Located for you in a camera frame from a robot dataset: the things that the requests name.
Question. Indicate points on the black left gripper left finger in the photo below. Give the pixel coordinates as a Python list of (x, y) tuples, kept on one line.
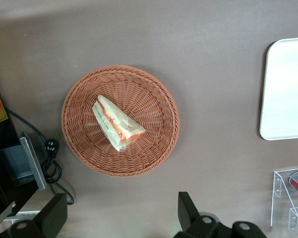
[(48, 218)]

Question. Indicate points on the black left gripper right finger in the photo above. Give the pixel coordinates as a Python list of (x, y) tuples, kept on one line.
[(188, 213)]

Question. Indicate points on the triangle sandwich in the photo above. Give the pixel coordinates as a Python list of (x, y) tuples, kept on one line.
[(116, 121)]

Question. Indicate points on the round brown wicker basket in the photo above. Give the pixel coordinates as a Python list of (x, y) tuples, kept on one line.
[(149, 99)]

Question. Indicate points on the beige plastic tray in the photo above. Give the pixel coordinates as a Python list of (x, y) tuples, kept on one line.
[(288, 94)]

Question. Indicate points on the thin metal strip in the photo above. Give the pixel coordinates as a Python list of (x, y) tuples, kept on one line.
[(3, 214)]

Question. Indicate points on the grey metal plate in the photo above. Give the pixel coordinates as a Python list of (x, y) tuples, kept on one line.
[(33, 161)]

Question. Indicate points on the dark grey metal block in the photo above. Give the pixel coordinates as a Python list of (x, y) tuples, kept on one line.
[(13, 163)]

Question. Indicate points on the clear acrylic bottle rack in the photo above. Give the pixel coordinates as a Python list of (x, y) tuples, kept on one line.
[(278, 188)]

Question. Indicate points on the black control box yellow panel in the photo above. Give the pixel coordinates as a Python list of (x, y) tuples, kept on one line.
[(0, 138)]

